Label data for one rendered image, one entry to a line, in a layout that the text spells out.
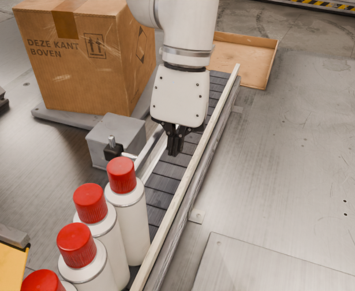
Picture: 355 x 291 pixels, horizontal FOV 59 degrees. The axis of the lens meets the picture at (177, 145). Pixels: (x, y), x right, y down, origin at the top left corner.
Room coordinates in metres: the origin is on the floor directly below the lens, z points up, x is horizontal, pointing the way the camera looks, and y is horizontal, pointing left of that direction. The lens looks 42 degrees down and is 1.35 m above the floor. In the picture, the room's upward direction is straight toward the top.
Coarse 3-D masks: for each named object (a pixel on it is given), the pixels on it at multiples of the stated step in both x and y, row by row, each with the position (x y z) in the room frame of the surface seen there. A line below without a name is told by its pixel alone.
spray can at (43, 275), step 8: (40, 272) 0.13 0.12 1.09; (48, 272) 0.13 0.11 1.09; (24, 280) 0.12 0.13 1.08; (32, 280) 0.12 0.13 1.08; (40, 280) 0.12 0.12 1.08; (48, 280) 0.12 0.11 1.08; (56, 280) 0.12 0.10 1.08; (24, 288) 0.11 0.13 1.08; (32, 288) 0.11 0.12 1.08; (40, 288) 0.11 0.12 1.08; (48, 288) 0.11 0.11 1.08; (56, 288) 0.11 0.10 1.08; (64, 288) 0.12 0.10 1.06; (72, 288) 0.13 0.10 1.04
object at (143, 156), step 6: (156, 132) 0.47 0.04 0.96; (162, 132) 0.48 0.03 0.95; (150, 138) 0.45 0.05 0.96; (156, 138) 0.45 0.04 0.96; (150, 144) 0.43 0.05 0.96; (144, 150) 0.42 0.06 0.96; (150, 150) 0.42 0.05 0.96; (138, 156) 0.40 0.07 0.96; (144, 156) 0.40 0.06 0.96; (138, 162) 0.39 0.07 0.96; (144, 162) 0.40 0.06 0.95; (138, 168) 0.37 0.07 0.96; (60, 276) 0.18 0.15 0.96
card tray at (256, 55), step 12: (216, 36) 1.19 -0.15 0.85; (228, 36) 1.17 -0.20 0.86; (240, 36) 1.16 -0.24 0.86; (252, 36) 1.14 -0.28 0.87; (216, 48) 1.11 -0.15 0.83; (228, 48) 1.11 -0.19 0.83; (240, 48) 1.11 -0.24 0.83; (252, 48) 1.11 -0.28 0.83; (264, 48) 1.11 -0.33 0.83; (276, 48) 1.10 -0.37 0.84; (216, 60) 1.02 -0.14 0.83; (228, 60) 1.02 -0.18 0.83; (240, 60) 1.02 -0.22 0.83; (252, 60) 1.02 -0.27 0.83; (264, 60) 1.02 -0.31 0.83; (228, 72) 0.93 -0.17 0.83; (240, 72) 0.93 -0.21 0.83; (252, 72) 0.93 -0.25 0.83; (264, 72) 0.93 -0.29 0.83; (240, 84) 0.86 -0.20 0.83; (252, 84) 0.86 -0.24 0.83; (264, 84) 0.86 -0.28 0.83
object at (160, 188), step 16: (224, 80) 0.80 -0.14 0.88; (208, 112) 0.65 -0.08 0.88; (192, 144) 0.52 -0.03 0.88; (160, 160) 0.47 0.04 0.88; (176, 160) 0.47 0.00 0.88; (160, 176) 0.43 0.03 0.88; (176, 176) 0.43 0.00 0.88; (192, 176) 0.43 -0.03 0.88; (160, 192) 0.38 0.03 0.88; (160, 208) 0.35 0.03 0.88; (128, 288) 0.20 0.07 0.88
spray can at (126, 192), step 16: (112, 160) 0.27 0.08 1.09; (128, 160) 0.27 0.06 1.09; (112, 176) 0.24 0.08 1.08; (128, 176) 0.25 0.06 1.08; (112, 192) 0.25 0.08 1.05; (128, 192) 0.25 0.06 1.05; (144, 192) 0.26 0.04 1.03; (128, 208) 0.23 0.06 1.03; (144, 208) 0.25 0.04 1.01; (128, 224) 0.23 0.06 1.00; (144, 224) 0.25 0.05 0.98; (128, 240) 0.23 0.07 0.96; (144, 240) 0.24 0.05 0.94; (128, 256) 0.23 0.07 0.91; (144, 256) 0.24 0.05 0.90
